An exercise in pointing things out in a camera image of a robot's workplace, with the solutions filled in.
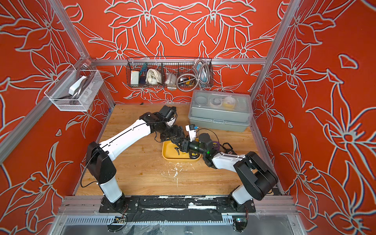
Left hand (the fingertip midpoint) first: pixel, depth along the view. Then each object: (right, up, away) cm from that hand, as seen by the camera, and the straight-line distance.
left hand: (180, 135), depth 80 cm
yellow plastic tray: (-7, -12, +10) cm, 17 cm away
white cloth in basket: (-18, +36, +10) cm, 41 cm away
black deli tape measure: (+8, -13, +7) cm, 16 cm away
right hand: (-4, -3, -2) cm, 6 cm away
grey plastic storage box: (+21, +14, +10) cm, 27 cm away
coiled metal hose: (+4, +32, +7) cm, 33 cm away
